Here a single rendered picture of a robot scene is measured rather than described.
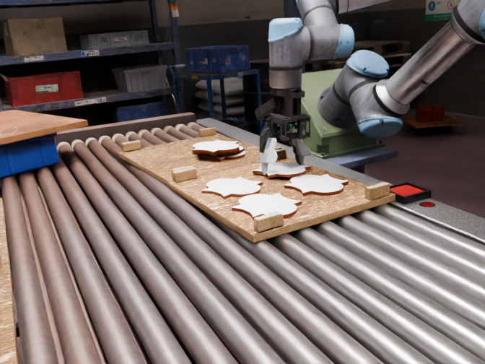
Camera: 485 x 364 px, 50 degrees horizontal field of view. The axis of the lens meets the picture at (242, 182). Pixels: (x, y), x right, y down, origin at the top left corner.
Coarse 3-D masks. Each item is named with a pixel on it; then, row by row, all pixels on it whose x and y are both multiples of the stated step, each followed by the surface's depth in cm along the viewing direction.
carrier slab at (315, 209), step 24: (240, 168) 137; (312, 168) 133; (192, 192) 121; (264, 192) 117; (288, 192) 116; (360, 192) 113; (216, 216) 108; (240, 216) 104; (312, 216) 102; (336, 216) 104
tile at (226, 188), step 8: (240, 176) 127; (208, 184) 123; (216, 184) 122; (224, 184) 122; (232, 184) 122; (240, 184) 121; (248, 184) 121; (256, 184) 120; (208, 192) 119; (216, 192) 117; (224, 192) 116; (232, 192) 116; (240, 192) 116; (248, 192) 115; (256, 192) 116
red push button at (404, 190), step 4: (392, 188) 116; (396, 188) 116; (400, 188) 116; (404, 188) 115; (408, 188) 115; (412, 188) 115; (416, 188) 115; (396, 192) 114; (400, 192) 113; (404, 192) 113; (408, 192) 113; (412, 192) 113; (416, 192) 113
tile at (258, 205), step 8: (240, 200) 111; (248, 200) 110; (256, 200) 110; (264, 200) 110; (272, 200) 109; (280, 200) 109; (288, 200) 109; (296, 200) 108; (232, 208) 107; (240, 208) 106; (248, 208) 106; (256, 208) 106; (264, 208) 105; (272, 208) 105; (280, 208) 105; (288, 208) 104; (296, 208) 104; (256, 216) 102; (288, 216) 102
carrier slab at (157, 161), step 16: (160, 144) 169; (176, 144) 168; (192, 144) 166; (240, 144) 162; (128, 160) 156; (144, 160) 151; (160, 160) 150; (176, 160) 149; (192, 160) 148; (208, 160) 147; (224, 160) 145; (240, 160) 144; (256, 160) 143; (160, 176) 135
